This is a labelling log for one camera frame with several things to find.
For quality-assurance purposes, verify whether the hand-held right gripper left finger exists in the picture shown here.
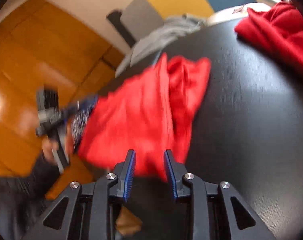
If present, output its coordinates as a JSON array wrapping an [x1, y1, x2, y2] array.
[[21, 149, 136, 240]]

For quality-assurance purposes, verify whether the grey garment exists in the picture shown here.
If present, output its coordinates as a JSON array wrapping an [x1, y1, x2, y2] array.
[[115, 15, 208, 77]]

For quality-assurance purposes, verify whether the red fluffy sweater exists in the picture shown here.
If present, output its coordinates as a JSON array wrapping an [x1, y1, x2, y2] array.
[[78, 52, 212, 183]]

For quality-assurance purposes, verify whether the white printed pillow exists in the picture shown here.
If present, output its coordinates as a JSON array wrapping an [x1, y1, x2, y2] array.
[[208, 2, 274, 26]]

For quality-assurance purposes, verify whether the red ribbed knit sweater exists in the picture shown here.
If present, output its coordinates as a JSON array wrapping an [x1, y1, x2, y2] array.
[[234, 1, 303, 78]]

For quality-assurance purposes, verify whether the blue yellow grey chair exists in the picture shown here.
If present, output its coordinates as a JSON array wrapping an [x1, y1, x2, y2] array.
[[106, 0, 284, 48]]

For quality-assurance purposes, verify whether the person's left forearm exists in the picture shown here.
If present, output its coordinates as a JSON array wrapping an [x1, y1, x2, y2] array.
[[0, 155, 57, 240]]

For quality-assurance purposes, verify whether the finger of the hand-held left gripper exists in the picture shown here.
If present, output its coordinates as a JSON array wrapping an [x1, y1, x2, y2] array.
[[59, 94, 99, 128]]

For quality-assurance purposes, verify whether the black white tweed cloth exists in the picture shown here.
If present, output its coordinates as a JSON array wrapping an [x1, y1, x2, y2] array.
[[66, 100, 97, 152]]

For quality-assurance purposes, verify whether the person's left hand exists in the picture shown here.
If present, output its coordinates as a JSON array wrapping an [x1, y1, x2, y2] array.
[[41, 137, 60, 163]]

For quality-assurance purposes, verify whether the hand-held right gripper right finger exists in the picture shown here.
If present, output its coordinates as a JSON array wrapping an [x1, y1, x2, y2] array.
[[164, 149, 277, 240]]

